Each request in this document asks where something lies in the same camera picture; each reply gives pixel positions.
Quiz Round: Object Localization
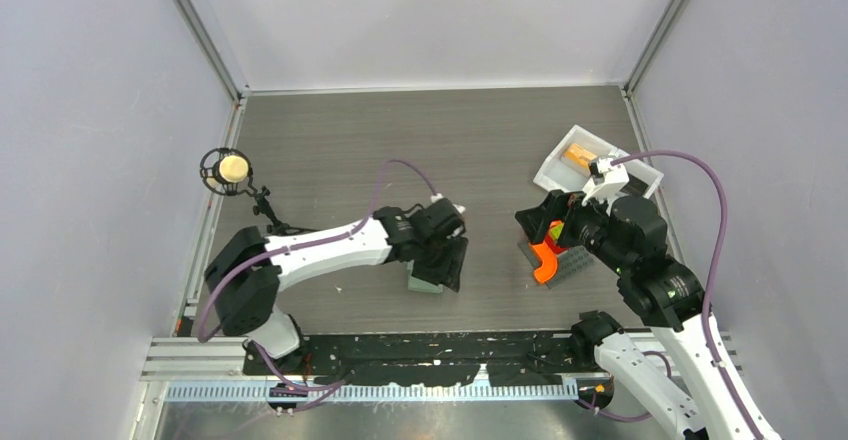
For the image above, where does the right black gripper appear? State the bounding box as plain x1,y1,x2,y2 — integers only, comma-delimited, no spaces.
513,184,629,272

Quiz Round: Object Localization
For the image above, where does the green leather card holder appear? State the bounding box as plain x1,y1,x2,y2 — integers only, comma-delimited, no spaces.
406,262,444,295

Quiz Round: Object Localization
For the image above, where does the black credit card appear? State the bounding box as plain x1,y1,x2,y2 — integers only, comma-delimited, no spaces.
622,176,651,198

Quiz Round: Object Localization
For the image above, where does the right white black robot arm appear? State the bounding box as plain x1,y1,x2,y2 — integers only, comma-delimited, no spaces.
515,190,780,439

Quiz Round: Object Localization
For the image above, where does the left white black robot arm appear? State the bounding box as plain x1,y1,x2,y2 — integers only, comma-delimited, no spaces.
195,195,468,374

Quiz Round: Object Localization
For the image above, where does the orange card in tray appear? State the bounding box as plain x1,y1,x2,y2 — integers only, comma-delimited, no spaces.
561,143,598,172

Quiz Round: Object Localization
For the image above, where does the green toy block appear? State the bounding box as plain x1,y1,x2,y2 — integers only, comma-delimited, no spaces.
547,220,563,243

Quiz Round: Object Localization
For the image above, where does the orange curved toy piece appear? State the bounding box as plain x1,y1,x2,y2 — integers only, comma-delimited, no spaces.
529,232,566,285

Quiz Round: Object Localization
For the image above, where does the white two-compartment tray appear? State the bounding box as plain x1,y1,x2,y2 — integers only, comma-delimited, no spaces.
533,125,664,199

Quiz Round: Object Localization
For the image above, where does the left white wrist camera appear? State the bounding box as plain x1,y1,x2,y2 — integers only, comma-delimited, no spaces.
430,193,466,215

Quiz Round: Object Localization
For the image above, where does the microphone with black shock mount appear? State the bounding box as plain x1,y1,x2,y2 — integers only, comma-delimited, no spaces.
199,147,313,236

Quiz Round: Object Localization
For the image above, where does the aluminium rail frame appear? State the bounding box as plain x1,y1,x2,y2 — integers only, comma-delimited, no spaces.
139,334,737,404

